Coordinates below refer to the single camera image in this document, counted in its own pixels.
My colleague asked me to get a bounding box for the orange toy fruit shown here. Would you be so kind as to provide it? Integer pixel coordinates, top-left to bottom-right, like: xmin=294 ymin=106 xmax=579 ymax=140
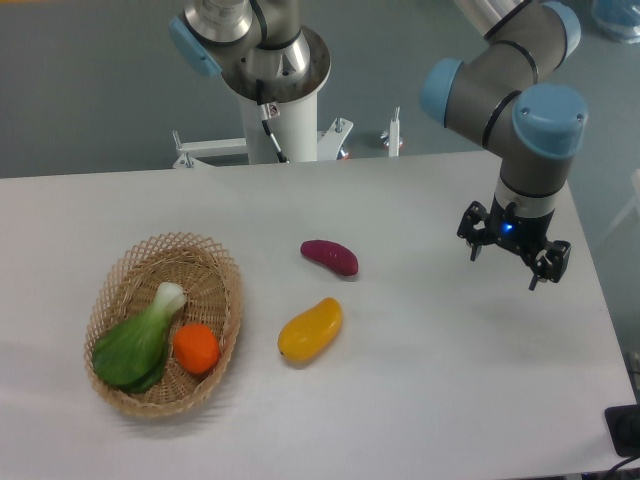
xmin=173 ymin=323 xmax=221 ymax=375

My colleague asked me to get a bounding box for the blue plastic bag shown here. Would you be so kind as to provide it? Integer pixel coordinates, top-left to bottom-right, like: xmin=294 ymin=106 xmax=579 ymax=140
xmin=591 ymin=0 xmax=639 ymax=44

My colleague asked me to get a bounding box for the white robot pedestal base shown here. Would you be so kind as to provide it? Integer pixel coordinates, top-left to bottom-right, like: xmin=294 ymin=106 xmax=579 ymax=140
xmin=171 ymin=29 xmax=355 ymax=170

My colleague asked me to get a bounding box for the yellow toy mango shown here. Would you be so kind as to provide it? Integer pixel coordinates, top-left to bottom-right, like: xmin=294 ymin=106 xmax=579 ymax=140
xmin=277 ymin=297 xmax=343 ymax=363

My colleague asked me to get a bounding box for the green bok choy toy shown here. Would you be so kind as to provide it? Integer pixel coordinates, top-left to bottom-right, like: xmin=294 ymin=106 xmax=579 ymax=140
xmin=91 ymin=282 xmax=187 ymax=394

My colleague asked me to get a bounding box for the woven wicker basket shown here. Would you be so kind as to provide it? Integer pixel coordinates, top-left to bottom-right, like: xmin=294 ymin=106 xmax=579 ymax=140
xmin=84 ymin=232 xmax=243 ymax=418

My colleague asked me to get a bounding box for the black device at edge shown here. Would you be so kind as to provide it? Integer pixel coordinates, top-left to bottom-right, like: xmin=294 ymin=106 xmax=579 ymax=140
xmin=604 ymin=404 xmax=639 ymax=457

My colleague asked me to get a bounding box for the purple toy sweet potato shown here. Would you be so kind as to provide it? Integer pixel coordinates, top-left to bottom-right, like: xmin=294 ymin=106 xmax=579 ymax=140
xmin=300 ymin=240 xmax=359 ymax=277

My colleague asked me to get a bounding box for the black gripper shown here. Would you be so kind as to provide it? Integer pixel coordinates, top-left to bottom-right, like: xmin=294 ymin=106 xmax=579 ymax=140
xmin=456 ymin=194 xmax=571 ymax=291

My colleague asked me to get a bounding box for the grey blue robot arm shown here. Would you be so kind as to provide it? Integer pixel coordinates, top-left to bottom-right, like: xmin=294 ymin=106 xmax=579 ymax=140
xmin=169 ymin=1 xmax=588 ymax=283

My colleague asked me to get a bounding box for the black cable on pedestal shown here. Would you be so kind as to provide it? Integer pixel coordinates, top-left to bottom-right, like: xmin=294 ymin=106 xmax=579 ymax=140
xmin=255 ymin=78 xmax=290 ymax=164

